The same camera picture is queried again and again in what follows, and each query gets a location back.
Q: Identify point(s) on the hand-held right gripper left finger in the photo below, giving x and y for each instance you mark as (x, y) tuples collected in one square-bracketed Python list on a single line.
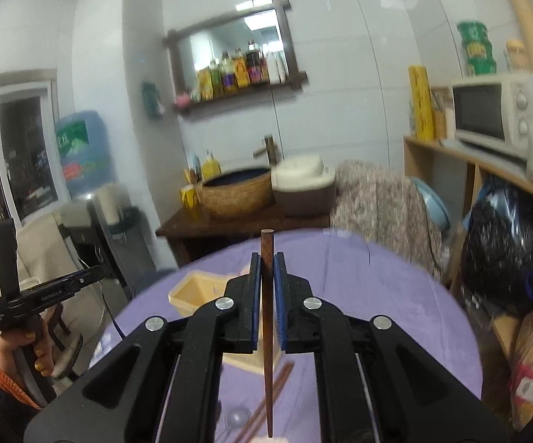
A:
[(253, 295)]

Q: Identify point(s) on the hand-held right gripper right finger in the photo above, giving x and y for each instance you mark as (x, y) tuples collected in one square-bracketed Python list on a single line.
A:
[(279, 295)]

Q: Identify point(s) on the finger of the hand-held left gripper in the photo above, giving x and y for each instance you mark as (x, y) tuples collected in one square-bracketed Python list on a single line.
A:
[(84, 278)]

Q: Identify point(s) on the brown wooden chopstick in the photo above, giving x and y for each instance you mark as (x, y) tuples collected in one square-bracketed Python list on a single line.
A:
[(267, 332), (282, 380), (252, 417)]

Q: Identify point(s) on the cream perforated utensil holder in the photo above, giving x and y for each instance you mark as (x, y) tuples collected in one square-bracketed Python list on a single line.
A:
[(197, 293)]

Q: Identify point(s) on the person's left hand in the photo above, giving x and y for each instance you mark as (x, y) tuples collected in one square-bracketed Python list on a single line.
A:
[(26, 348)]

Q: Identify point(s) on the water dispenser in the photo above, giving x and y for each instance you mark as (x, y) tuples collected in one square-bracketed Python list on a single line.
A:
[(82, 235)]

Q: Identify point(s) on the wooden chair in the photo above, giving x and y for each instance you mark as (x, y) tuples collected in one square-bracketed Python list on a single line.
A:
[(61, 339)]

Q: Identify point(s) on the dark wooden vanity counter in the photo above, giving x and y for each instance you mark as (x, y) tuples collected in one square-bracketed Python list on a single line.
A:
[(248, 230)]

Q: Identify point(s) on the teal cup holder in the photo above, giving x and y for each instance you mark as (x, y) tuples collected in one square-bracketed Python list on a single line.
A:
[(128, 224)]

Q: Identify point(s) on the white paper cup stack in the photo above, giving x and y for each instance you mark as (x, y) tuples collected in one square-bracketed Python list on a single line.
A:
[(109, 203)]

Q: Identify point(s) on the purple floral tablecloth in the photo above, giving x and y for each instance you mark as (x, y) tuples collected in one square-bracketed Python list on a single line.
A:
[(363, 286)]

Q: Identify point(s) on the woven pattern basin bowl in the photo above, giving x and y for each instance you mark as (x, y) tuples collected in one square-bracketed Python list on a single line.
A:
[(236, 194)]

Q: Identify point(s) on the white brown rice cooker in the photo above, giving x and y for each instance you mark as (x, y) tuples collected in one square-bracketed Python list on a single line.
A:
[(303, 189)]

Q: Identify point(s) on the yellow cup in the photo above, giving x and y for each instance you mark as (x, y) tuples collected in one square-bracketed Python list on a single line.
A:
[(188, 197)]

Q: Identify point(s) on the blue water jug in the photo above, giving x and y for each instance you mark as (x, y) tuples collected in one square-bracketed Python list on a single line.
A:
[(84, 147)]

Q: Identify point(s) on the floral cover cloth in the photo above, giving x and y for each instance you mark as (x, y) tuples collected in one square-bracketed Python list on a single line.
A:
[(377, 207)]

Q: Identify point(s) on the yellow soap pump bottle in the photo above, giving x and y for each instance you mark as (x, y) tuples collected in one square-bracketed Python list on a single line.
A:
[(211, 168)]

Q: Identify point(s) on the sliding glass window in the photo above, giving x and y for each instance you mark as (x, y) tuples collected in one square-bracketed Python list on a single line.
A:
[(26, 157)]

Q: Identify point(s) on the blue toothbrush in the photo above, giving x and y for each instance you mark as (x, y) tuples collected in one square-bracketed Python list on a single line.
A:
[(196, 162)]

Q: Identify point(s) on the bamboo style faucet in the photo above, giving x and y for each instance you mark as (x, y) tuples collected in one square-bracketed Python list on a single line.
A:
[(269, 150)]

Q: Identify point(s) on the blue plastic basin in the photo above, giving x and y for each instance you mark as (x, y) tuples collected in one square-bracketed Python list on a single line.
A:
[(432, 207)]

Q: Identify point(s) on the green hanging packet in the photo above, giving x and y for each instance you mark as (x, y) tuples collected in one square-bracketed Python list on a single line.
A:
[(152, 99)]

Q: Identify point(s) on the light wooden shelf unit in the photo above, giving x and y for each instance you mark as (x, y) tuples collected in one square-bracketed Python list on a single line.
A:
[(425, 159)]

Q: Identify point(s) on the pink round ornament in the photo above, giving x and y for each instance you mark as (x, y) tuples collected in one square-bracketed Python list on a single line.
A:
[(182, 99)]

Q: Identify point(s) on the yellow food packet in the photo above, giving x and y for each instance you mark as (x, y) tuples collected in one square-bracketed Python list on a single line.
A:
[(204, 84)]

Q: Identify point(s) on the yellow cooking oil bottle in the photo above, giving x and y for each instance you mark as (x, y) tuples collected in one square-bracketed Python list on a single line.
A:
[(215, 78)]

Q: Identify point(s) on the purple label bottle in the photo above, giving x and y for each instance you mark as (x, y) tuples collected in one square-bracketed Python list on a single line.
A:
[(228, 74)]

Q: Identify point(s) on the amber sauce bottle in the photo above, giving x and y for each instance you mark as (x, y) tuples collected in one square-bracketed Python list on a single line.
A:
[(240, 69)]

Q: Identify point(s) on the white squeeze bottle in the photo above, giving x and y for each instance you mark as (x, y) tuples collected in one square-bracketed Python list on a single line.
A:
[(274, 68)]

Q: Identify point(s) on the black plastic bag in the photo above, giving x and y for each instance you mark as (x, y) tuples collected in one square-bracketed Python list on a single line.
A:
[(502, 249)]

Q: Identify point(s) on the dark soy sauce bottle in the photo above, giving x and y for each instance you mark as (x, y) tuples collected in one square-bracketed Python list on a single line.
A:
[(256, 62)]

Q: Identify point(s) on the tall yellow box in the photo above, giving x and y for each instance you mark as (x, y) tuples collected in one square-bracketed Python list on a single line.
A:
[(421, 101)]

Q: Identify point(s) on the glass jar of grains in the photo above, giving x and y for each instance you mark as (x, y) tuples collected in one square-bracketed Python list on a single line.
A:
[(439, 110)]

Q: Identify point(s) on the wooden framed mirror shelf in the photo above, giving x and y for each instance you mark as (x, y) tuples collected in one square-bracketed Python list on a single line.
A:
[(229, 37)]

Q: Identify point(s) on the white microwave oven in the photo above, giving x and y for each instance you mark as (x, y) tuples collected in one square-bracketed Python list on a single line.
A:
[(488, 110)]

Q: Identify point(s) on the yellow jar with lid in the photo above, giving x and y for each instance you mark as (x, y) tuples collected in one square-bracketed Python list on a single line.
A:
[(518, 54)]

